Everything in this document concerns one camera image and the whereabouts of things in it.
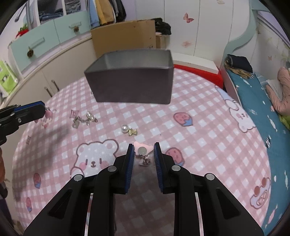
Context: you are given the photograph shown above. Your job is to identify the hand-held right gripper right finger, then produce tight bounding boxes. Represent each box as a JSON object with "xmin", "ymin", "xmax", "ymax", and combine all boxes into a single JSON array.
[{"xmin": 154, "ymin": 142, "xmax": 264, "ymax": 236}]

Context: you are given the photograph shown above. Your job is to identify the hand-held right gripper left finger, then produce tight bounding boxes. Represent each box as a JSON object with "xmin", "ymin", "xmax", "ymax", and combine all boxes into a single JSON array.
[{"xmin": 23, "ymin": 143, "xmax": 136, "ymax": 236}]

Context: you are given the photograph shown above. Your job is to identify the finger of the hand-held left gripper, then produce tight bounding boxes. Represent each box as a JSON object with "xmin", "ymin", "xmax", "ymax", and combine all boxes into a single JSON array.
[
  {"xmin": 0, "ymin": 105, "xmax": 46, "ymax": 126},
  {"xmin": 0, "ymin": 101, "xmax": 45, "ymax": 114}
]

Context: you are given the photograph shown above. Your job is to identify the pink bow charm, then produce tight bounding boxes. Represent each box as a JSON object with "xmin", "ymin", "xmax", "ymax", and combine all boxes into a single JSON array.
[{"xmin": 34, "ymin": 108, "xmax": 57, "ymax": 129}]

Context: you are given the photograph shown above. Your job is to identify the grey rectangular storage box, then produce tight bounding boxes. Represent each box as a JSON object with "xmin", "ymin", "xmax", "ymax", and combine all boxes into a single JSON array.
[{"xmin": 84, "ymin": 48, "xmax": 174, "ymax": 105}]

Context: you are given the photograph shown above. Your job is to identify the pearl earring with gold star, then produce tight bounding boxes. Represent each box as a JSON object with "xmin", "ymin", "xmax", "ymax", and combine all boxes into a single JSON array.
[{"xmin": 121, "ymin": 125, "xmax": 138, "ymax": 137}]

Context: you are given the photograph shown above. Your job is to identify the green paper bag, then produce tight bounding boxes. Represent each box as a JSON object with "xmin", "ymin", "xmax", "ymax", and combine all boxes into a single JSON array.
[{"xmin": 0, "ymin": 60, "xmax": 18, "ymax": 96}]

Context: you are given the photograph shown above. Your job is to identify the pink checked bear tablecloth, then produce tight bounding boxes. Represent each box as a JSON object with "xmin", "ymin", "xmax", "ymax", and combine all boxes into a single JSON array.
[{"xmin": 11, "ymin": 68, "xmax": 272, "ymax": 236}]

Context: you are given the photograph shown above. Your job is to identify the curved white cabinet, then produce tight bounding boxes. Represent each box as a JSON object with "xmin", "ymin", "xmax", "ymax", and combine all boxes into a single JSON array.
[{"xmin": 0, "ymin": 34, "xmax": 97, "ymax": 109}]

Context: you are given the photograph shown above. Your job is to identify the teal drawer cabinet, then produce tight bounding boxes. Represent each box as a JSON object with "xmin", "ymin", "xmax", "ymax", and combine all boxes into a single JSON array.
[{"xmin": 10, "ymin": 12, "xmax": 91, "ymax": 73}]

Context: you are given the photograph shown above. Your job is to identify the red strawberry plush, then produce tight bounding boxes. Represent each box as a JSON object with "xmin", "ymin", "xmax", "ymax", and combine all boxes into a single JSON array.
[{"xmin": 16, "ymin": 24, "xmax": 30, "ymax": 38}]

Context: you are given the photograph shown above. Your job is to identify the folded dark jeans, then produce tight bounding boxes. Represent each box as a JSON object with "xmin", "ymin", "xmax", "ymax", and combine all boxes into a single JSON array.
[{"xmin": 39, "ymin": 9, "xmax": 64, "ymax": 22}]

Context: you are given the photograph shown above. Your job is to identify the purple stair cabinet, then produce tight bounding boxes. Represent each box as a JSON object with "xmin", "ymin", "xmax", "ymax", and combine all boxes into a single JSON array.
[{"xmin": 23, "ymin": 0, "xmax": 91, "ymax": 28}]

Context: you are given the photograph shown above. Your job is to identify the grey metal handrail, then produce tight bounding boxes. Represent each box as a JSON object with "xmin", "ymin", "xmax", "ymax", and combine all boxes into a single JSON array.
[{"xmin": 15, "ymin": 0, "xmax": 35, "ymax": 22}]

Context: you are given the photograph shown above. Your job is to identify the red ottoman with white top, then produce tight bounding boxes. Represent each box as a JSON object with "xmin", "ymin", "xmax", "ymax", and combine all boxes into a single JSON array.
[{"xmin": 172, "ymin": 53, "xmax": 223, "ymax": 89}]

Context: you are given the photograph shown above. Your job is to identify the blue candy print bed sheet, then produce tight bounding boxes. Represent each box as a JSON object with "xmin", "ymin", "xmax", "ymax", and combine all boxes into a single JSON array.
[{"xmin": 227, "ymin": 70, "xmax": 290, "ymax": 229}]

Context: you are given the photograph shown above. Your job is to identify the folded light jeans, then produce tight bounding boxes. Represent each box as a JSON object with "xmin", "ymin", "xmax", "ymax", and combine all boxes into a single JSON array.
[{"xmin": 65, "ymin": 0, "xmax": 81, "ymax": 12}]

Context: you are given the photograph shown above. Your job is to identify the light blue hanging garment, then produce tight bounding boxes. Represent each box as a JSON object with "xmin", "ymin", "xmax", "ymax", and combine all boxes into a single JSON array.
[{"xmin": 87, "ymin": 0, "xmax": 100, "ymax": 27}]

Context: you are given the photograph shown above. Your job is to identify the large cardboard box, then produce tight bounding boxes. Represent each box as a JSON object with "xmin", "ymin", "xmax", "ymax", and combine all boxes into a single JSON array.
[{"xmin": 91, "ymin": 19, "xmax": 157, "ymax": 60}]

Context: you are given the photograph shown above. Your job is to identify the small cardboard box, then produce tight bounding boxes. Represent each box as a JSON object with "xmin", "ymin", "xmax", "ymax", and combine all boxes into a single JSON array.
[{"xmin": 155, "ymin": 34, "xmax": 170, "ymax": 49}]

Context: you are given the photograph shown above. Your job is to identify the mustard hanging coat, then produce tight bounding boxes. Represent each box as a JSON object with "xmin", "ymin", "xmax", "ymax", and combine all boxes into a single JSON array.
[{"xmin": 95, "ymin": 0, "xmax": 115, "ymax": 25}]

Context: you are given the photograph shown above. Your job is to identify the tan folded cloth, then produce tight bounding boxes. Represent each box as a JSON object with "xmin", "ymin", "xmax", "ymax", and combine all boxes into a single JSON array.
[{"xmin": 230, "ymin": 68, "xmax": 255, "ymax": 79}]

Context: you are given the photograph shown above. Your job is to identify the dark folded clothes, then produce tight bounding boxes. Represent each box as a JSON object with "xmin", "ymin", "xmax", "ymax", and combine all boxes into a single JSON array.
[{"xmin": 224, "ymin": 54, "xmax": 253, "ymax": 73}]

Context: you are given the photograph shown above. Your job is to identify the dark hanging jackets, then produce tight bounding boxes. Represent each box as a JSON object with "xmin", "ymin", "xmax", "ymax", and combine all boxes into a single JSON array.
[{"xmin": 109, "ymin": 0, "xmax": 127, "ymax": 23}]

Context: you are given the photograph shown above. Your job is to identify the black bag behind box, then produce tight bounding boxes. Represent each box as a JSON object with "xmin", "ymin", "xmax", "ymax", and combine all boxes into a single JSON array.
[{"xmin": 154, "ymin": 18, "xmax": 172, "ymax": 35}]

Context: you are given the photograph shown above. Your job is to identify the green blanket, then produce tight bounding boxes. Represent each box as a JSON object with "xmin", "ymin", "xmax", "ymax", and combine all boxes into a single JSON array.
[{"xmin": 280, "ymin": 112, "xmax": 290, "ymax": 130}]

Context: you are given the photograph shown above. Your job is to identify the white pillow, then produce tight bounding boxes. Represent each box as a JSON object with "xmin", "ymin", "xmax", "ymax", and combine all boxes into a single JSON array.
[{"xmin": 266, "ymin": 79, "xmax": 283, "ymax": 96}]

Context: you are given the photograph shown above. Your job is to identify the pink pillow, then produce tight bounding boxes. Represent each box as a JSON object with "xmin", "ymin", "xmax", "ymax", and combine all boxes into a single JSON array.
[{"xmin": 265, "ymin": 67, "xmax": 290, "ymax": 116}]

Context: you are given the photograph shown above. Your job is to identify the white wardrobe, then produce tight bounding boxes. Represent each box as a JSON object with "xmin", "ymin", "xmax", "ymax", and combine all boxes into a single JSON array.
[{"xmin": 122, "ymin": 0, "xmax": 252, "ymax": 66}]

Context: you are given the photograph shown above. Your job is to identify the teal bunk bed frame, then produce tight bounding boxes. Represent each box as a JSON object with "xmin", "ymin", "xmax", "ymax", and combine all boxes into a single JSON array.
[{"xmin": 221, "ymin": 0, "xmax": 290, "ymax": 236}]

